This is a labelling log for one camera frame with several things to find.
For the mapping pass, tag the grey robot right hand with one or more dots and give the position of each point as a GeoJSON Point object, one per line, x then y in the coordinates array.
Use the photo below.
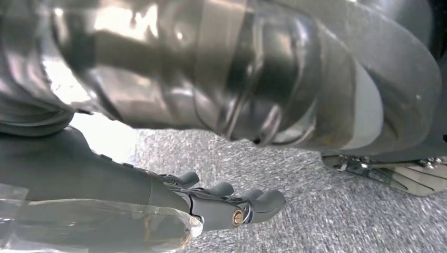
{"type": "Point", "coordinates": [87, 181]}

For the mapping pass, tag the grey robot leg shell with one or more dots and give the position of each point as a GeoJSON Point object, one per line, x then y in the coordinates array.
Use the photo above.
{"type": "Point", "coordinates": [279, 69]}

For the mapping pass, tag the metal robot foot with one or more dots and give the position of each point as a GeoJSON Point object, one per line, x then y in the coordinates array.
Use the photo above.
{"type": "Point", "coordinates": [412, 178]}

